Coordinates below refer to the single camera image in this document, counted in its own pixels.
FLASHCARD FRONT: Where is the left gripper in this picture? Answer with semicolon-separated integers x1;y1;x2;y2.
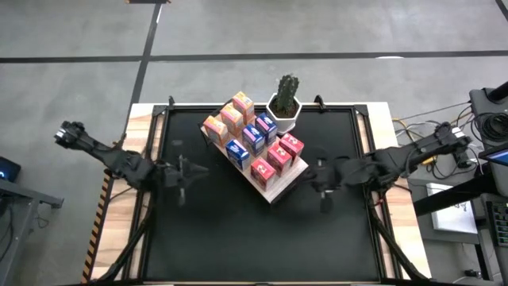
160;154;210;207

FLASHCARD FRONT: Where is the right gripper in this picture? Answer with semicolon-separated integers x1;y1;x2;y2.
305;158;344;214

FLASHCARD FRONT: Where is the red Froot Loops cereal box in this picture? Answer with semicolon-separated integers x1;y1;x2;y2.
279;133;306;164
249;157;278;191
266;142;294;177

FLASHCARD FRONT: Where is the blue Frosted Flakes cereal box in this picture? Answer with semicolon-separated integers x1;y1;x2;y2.
241;123;266;157
225;138;252;172
254;112;279;145

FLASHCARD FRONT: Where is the orange Mini-Wheats cereal box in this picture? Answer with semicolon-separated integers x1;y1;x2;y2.
219;102;245;136
232;91;256;125
202;114;230;147

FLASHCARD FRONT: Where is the green cactus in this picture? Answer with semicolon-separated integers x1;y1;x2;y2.
275;74;301;114

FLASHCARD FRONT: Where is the yellow black hazard tape strip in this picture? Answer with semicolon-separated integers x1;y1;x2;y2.
81;170;110;284

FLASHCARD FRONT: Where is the white flat box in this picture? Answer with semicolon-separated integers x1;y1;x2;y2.
426;182;479;235

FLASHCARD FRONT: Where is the black power strip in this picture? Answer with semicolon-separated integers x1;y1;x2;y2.
452;149;473;168

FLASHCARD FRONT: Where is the grey metal desk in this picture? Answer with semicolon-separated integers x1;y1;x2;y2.
0;178;64;285

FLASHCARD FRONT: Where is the tablet with blue screen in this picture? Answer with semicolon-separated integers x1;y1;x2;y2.
478;142;508;168

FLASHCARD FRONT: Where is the grey equipment cart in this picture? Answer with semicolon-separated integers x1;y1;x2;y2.
468;81;508;148

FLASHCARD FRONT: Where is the black device with blue light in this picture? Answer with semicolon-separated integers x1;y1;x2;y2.
0;156;21;183

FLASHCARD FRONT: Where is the black control panel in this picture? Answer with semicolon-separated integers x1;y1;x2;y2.
486;200;508;249

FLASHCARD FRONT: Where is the black metal table frame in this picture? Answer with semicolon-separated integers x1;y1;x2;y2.
134;95;402;285

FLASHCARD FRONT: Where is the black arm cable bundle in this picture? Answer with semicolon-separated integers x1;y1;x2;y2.
363;186;425;283
94;190;154;283

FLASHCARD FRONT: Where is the yellow cable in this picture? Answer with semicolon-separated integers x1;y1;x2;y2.
396;118;437;167

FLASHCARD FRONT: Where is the coiled black cable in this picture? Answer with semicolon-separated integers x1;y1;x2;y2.
474;113;508;144

